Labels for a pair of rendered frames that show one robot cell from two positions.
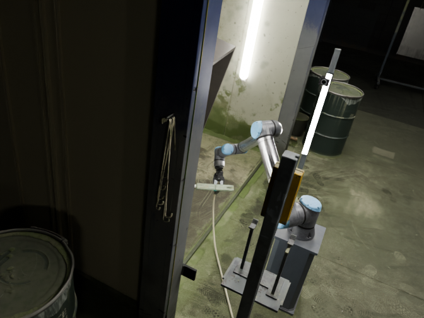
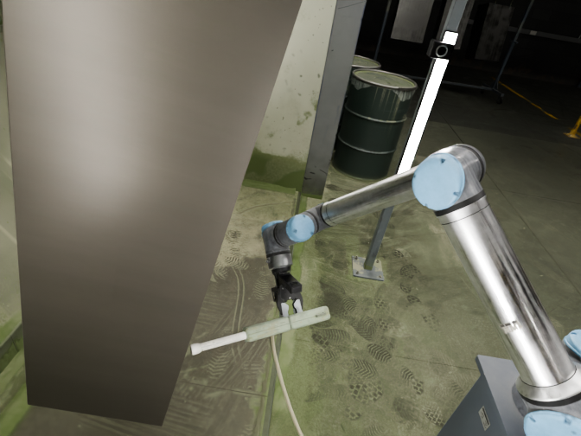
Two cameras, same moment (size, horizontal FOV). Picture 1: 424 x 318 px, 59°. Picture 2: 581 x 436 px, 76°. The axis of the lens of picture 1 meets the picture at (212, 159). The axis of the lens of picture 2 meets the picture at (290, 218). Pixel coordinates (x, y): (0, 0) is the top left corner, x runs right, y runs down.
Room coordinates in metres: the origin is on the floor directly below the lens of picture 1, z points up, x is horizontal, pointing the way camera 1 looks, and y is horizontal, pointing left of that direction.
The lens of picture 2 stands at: (1.72, 0.30, 1.57)
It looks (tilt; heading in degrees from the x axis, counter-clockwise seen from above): 34 degrees down; 339
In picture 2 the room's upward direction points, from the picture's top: 10 degrees clockwise
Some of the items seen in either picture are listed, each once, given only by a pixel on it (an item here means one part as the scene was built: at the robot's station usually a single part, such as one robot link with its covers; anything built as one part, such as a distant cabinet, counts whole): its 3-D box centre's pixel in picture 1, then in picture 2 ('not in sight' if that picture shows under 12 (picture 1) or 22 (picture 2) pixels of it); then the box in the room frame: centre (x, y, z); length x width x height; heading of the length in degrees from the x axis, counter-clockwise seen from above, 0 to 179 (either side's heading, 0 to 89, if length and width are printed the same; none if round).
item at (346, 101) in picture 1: (330, 119); (371, 125); (4.73, -1.49, 0.44); 0.59 x 0.58 x 0.89; 174
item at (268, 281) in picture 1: (264, 257); not in sight; (1.40, -0.34, 0.95); 0.26 x 0.15 x 0.32; 69
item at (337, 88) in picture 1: (341, 89); (384, 80); (4.74, -1.49, 0.86); 0.54 x 0.54 x 0.01
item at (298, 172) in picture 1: (281, 194); not in sight; (1.30, -0.31, 1.42); 0.12 x 0.06 x 0.26; 69
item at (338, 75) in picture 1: (330, 74); (352, 61); (5.39, -1.47, 0.86); 0.54 x 0.54 x 0.01
